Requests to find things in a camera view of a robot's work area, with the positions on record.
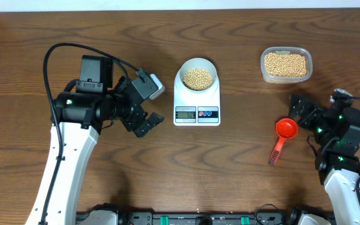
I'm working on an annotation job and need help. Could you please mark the clear plastic container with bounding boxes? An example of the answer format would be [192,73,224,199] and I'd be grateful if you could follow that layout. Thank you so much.
[260,47,313,84]

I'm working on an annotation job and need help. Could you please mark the red plastic measuring scoop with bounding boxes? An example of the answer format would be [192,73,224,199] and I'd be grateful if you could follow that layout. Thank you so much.
[269,118,298,165]

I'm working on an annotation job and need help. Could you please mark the soybeans in bowl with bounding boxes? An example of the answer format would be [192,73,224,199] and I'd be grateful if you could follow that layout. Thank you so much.
[183,68,213,91]

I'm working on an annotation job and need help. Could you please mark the white digital kitchen scale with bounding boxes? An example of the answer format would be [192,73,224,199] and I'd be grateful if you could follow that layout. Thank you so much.
[173,71,221,126]

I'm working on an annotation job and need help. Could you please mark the left black cable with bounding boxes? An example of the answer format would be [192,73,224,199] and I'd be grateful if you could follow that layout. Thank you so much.
[37,42,140,225]

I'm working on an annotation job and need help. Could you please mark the soybeans in container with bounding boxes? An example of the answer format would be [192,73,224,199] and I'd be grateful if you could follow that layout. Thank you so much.
[264,52,307,77]

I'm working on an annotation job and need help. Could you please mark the grey round bowl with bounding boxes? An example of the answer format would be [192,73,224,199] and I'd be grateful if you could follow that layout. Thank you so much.
[178,57,219,93]

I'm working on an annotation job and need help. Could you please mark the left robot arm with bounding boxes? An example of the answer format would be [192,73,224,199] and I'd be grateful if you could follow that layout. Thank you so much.
[26,55,164,224]

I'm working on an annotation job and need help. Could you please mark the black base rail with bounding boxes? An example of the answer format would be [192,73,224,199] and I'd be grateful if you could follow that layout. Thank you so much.
[119,212,284,225]

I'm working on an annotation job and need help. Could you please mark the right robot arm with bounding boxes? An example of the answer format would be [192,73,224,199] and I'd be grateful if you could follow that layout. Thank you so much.
[289,89,360,224]

